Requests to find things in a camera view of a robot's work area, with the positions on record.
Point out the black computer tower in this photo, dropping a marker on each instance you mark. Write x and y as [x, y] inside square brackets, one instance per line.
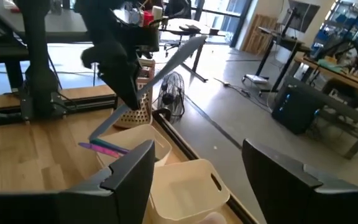
[297, 109]

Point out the grey desk top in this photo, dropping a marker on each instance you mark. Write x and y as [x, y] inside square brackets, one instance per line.
[61, 25]

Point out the iridescent metal cutlery piece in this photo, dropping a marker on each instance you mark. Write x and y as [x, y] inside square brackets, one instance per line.
[101, 150]
[110, 145]

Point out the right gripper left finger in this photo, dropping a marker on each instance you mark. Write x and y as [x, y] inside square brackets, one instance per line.
[132, 180]

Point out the black floor fan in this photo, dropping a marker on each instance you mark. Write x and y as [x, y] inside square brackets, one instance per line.
[171, 96]

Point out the small white plastic bin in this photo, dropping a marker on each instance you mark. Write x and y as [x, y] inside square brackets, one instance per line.
[185, 193]

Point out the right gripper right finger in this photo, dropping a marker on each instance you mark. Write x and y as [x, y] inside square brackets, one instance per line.
[278, 186]

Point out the black desk organiser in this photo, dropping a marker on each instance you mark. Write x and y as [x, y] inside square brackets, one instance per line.
[148, 37]

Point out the black standing desk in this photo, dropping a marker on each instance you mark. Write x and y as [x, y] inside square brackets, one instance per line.
[287, 42]

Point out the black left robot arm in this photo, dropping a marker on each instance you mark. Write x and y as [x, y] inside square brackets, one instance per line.
[39, 46]

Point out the dark background table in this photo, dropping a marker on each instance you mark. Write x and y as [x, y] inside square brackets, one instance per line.
[197, 31]

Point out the light blue silicone spoon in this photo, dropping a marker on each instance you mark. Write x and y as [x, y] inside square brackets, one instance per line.
[182, 54]

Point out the black computer monitor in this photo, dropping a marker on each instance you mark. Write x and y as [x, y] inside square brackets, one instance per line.
[304, 14]

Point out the black office chair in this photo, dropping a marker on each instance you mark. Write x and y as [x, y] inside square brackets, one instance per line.
[179, 9]

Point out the white cup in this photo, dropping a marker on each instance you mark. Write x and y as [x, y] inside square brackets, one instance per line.
[158, 12]

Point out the red can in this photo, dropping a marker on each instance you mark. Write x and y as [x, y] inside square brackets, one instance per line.
[148, 18]

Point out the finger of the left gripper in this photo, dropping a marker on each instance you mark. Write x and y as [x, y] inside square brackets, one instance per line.
[123, 84]

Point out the wooden workbench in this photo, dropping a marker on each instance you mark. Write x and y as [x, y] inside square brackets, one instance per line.
[353, 79]

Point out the wooden panel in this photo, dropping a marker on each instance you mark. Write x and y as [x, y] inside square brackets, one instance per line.
[259, 34]

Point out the blue storage shelf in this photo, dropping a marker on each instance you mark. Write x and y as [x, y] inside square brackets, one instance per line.
[353, 28]

